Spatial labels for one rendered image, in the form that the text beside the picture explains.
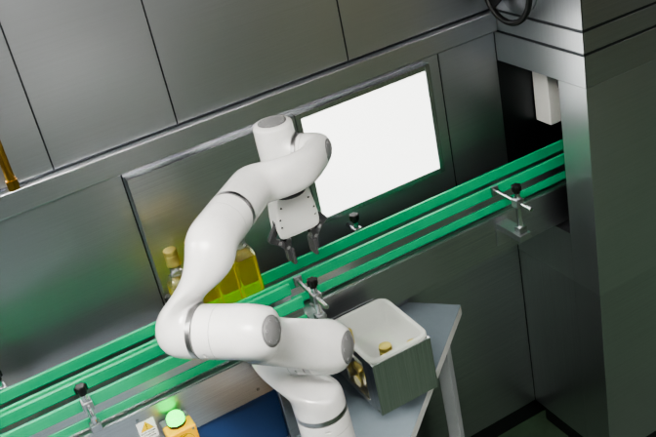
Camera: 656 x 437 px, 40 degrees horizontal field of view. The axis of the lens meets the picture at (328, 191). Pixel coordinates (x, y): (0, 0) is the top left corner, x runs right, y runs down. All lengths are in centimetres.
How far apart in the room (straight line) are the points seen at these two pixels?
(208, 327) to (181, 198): 78
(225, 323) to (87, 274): 84
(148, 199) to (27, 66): 44
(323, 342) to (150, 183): 67
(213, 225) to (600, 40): 127
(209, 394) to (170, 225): 44
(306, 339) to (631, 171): 121
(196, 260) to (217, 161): 79
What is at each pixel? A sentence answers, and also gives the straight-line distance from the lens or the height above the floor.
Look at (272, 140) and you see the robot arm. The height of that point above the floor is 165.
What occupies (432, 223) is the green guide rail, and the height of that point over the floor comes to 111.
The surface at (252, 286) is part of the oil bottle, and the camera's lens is 234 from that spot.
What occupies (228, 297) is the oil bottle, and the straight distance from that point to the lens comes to 232.
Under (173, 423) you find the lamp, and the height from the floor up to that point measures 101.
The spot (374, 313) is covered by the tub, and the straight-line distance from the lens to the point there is 243.
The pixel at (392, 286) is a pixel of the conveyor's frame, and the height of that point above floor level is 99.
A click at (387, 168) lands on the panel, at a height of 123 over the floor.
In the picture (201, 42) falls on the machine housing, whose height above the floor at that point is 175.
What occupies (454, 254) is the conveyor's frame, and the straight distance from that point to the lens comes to 260.
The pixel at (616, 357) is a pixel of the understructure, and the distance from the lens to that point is 298.
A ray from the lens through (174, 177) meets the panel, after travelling 231.
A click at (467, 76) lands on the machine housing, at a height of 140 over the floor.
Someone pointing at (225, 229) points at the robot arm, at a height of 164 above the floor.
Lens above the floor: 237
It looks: 27 degrees down
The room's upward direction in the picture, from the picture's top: 12 degrees counter-clockwise
